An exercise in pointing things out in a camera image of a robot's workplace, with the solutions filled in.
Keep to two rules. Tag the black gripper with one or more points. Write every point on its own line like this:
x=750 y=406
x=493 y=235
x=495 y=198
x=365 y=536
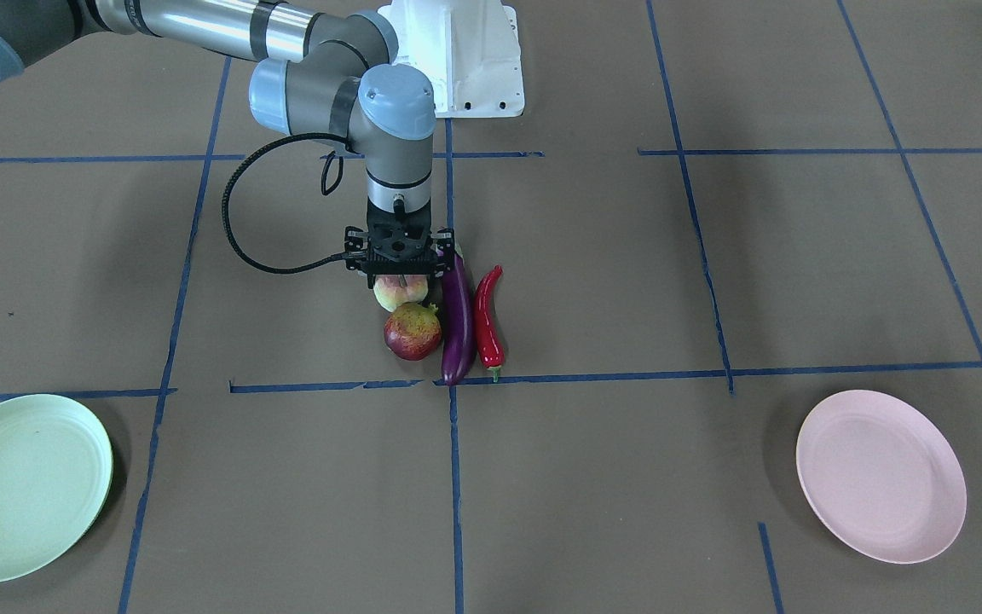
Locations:
x=357 y=243

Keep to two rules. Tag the yellow pink peach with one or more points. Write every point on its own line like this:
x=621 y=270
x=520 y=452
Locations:
x=391 y=291

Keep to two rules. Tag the purple eggplant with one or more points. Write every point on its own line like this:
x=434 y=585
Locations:
x=458 y=331

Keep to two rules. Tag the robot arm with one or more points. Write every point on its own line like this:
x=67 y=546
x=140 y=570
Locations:
x=317 y=77

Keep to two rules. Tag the red yellow pomegranate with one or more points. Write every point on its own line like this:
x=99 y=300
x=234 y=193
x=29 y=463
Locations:
x=413 y=331

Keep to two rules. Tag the red chili pepper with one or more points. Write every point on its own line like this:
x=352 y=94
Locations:
x=489 y=347

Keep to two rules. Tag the green plate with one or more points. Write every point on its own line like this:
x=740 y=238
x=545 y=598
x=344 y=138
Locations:
x=56 y=471

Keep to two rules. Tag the pink plate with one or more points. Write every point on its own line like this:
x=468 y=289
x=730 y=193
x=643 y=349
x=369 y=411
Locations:
x=881 y=477

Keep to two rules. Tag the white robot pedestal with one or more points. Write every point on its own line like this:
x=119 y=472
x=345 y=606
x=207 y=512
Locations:
x=469 y=50

